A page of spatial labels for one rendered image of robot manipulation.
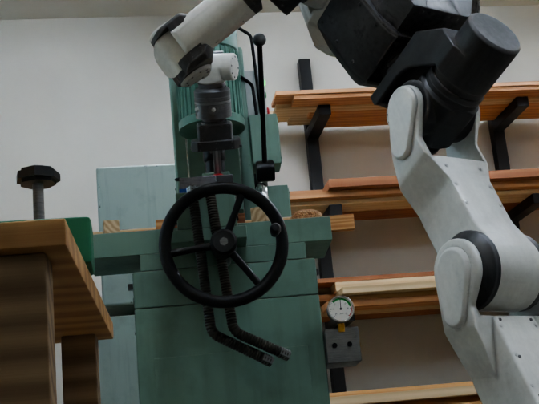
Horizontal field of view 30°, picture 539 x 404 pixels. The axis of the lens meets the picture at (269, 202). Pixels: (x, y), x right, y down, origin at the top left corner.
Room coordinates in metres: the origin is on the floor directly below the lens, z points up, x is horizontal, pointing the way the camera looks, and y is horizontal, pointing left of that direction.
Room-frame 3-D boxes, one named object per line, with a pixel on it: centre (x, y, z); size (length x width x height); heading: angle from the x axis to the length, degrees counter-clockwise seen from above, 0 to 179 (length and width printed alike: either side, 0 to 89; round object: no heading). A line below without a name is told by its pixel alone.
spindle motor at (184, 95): (2.53, 0.13, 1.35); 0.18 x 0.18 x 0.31
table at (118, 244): (2.42, 0.16, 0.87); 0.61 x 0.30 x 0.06; 94
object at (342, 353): (2.41, -0.14, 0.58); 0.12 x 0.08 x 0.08; 4
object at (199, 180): (2.33, 0.15, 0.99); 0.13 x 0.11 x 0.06; 94
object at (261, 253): (2.47, 0.13, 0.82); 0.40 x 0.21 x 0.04; 94
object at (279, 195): (2.72, -0.01, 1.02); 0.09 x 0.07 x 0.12; 94
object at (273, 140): (2.75, 0.00, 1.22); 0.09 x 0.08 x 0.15; 4
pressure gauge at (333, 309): (2.34, -0.14, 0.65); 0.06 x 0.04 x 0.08; 94
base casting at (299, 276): (2.65, 0.14, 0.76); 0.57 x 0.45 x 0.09; 4
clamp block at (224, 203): (2.33, 0.15, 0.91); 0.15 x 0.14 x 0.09; 94
